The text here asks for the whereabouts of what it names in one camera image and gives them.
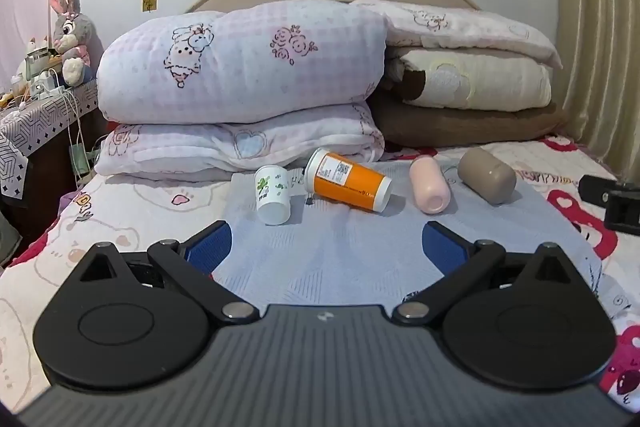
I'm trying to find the pink checkered folded quilt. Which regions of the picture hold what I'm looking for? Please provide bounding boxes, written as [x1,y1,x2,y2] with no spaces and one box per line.
[96,0,390,126]
[94,102,386,182]

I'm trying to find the brown pillow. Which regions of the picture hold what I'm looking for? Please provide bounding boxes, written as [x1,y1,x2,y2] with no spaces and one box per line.
[370,89,571,149]

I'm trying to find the dark wooden nightstand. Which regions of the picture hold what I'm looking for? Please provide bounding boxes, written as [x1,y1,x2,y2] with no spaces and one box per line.
[0,107,107,260]

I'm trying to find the orange cup with white rim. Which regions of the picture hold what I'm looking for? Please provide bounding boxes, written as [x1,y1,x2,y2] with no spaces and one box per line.
[305,148,394,212]

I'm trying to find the white cup with green print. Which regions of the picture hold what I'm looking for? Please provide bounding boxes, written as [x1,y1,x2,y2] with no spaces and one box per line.
[254,165,292,226]

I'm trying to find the printed bed sheet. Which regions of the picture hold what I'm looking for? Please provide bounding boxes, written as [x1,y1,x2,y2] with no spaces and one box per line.
[0,134,640,419]

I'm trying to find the taupe cup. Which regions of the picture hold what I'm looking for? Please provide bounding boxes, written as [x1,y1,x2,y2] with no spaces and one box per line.
[457,148,518,206]

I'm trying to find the patterned nightstand cloth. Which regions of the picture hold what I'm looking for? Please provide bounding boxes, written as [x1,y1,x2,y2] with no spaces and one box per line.
[0,79,100,208]

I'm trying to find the pink cup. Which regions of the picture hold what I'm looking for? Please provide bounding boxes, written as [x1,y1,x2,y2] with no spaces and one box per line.
[409,155,452,215]

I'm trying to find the light blue mat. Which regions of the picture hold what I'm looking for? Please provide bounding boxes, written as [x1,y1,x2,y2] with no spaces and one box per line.
[212,157,604,309]

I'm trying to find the white appliance on nightstand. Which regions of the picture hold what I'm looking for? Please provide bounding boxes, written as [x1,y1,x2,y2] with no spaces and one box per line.
[11,47,65,98]

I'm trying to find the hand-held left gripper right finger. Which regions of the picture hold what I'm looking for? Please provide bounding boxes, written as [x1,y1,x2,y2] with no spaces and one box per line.
[392,221,586,327]

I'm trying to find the grey plush rabbit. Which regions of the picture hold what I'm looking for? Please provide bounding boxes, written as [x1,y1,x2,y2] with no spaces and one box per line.
[49,0,96,87]

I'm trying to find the beige curtain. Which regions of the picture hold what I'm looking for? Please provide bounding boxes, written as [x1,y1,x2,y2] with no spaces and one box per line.
[550,0,640,182]

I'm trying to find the cream and brown folded blanket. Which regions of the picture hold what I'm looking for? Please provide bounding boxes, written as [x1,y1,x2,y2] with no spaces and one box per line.
[382,48,553,110]

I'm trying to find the white cables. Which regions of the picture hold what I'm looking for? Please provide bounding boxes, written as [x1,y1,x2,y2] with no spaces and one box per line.
[45,67,90,180]

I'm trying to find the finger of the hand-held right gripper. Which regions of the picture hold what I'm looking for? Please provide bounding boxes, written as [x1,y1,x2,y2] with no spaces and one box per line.
[578,175,640,236]

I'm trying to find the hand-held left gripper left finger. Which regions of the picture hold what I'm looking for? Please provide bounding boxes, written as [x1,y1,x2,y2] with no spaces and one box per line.
[67,219,260,325]

